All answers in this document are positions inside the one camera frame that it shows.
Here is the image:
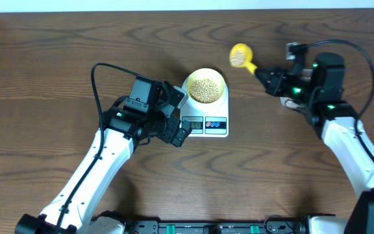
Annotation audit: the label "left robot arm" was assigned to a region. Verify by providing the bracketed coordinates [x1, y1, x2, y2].
[15, 78, 192, 233]

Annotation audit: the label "left black cable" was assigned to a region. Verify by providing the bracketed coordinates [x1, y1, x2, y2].
[53, 62, 142, 234]

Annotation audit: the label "white digital kitchen scale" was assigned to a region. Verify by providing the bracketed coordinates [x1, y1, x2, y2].
[180, 78, 229, 138]

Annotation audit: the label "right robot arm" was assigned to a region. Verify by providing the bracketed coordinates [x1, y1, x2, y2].
[255, 53, 374, 233]

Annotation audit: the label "yellow plastic measuring scoop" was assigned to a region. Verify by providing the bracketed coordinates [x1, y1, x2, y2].
[229, 43, 257, 75]

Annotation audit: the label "pale yellow bowl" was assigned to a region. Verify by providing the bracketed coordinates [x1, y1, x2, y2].
[184, 68, 227, 104]

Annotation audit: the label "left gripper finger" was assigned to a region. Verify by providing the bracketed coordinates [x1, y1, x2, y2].
[170, 120, 192, 147]
[162, 81, 187, 117]

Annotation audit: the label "clear plastic container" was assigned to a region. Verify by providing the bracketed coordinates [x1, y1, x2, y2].
[280, 69, 312, 109]

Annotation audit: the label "soybeans in bowl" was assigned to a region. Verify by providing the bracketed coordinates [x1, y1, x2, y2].
[189, 79, 221, 103]

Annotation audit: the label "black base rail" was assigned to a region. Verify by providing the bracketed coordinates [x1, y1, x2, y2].
[89, 211, 311, 234]

